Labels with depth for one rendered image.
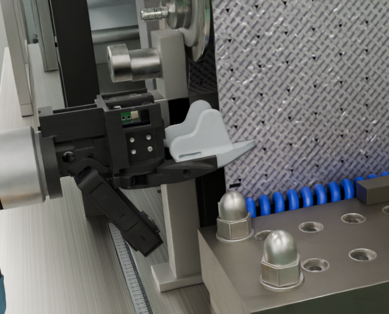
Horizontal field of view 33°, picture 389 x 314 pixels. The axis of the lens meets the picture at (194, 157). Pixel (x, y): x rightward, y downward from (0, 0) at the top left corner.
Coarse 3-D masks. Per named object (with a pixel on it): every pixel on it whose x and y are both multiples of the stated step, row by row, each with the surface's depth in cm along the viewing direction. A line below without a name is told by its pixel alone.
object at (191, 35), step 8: (192, 0) 63; (192, 8) 64; (200, 8) 62; (192, 16) 64; (200, 16) 63; (192, 24) 65; (184, 32) 69; (192, 32) 65; (184, 40) 69; (192, 40) 66
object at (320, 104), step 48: (240, 48) 64; (288, 48) 65; (336, 48) 66; (384, 48) 68; (240, 96) 65; (288, 96) 66; (336, 96) 68; (384, 96) 69; (288, 144) 68; (336, 144) 70; (384, 144) 71; (240, 192) 68
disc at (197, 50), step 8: (200, 0) 62; (208, 0) 60; (208, 8) 61; (208, 16) 61; (200, 24) 63; (208, 24) 61; (200, 32) 64; (208, 32) 62; (200, 40) 64; (208, 40) 63; (192, 48) 68; (200, 48) 65; (192, 56) 69; (200, 56) 66
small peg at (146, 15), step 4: (144, 8) 67; (148, 8) 67; (152, 8) 67; (156, 8) 67; (160, 8) 67; (164, 8) 67; (140, 12) 67; (144, 12) 66; (148, 12) 67; (152, 12) 67; (156, 12) 67; (160, 12) 67; (164, 12) 67; (140, 16) 67; (144, 16) 66; (148, 16) 67; (152, 16) 67; (156, 16) 67; (160, 16) 67; (164, 16) 67; (144, 20) 67; (148, 20) 67; (152, 20) 67; (156, 20) 67
